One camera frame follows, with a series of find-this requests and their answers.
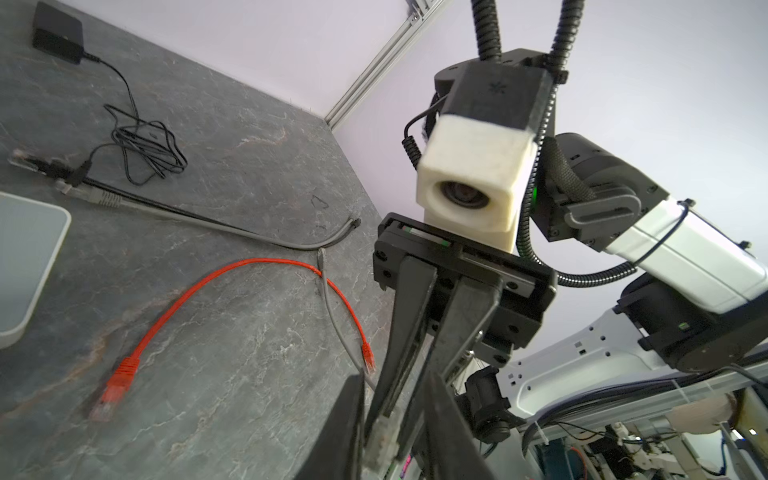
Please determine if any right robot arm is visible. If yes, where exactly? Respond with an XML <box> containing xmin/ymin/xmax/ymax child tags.
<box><xmin>363</xmin><ymin>1</ymin><xmax>767</xmax><ymax>458</ymax></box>

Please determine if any red ethernet cable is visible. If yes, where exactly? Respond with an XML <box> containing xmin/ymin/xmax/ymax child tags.
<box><xmin>89</xmin><ymin>257</ymin><xmax>377</xmax><ymax>421</ymax></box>

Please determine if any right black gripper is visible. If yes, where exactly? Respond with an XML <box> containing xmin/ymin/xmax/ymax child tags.
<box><xmin>364</xmin><ymin>213</ymin><xmax>557</xmax><ymax>460</ymax></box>

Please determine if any far white network switch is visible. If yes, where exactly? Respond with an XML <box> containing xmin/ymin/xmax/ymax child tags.
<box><xmin>1</xmin><ymin>192</ymin><xmax>72</xmax><ymax>349</ymax></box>

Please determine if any grey ethernet cable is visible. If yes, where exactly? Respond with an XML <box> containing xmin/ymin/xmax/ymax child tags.
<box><xmin>316</xmin><ymin>247</ymin><xmax>397</xmax><ymax>475</ymax></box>

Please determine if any right black power adapter cable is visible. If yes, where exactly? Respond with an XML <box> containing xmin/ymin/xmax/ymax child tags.
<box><xmin>31</xmin><ymin>0</ymin><xmax>189</xmax><ymax>187</ymax></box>

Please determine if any black ethernet cable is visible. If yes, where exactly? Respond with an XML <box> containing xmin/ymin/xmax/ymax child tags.
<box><xmin>8</xmin><ymin>148</ymin><xmax>362</xmax><ymax>252</ymax></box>

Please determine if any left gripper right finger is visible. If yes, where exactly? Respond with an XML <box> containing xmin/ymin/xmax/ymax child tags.
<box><xmin>423</xmin><ymin>372</ymin><xmax>494</xmax><ymax>480</ymax></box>

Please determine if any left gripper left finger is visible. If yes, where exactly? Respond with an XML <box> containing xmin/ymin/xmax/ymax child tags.
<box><xmin>295</xmin><ymin>374</ymin><xmax>365</xmax><ymax>480</ymax></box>

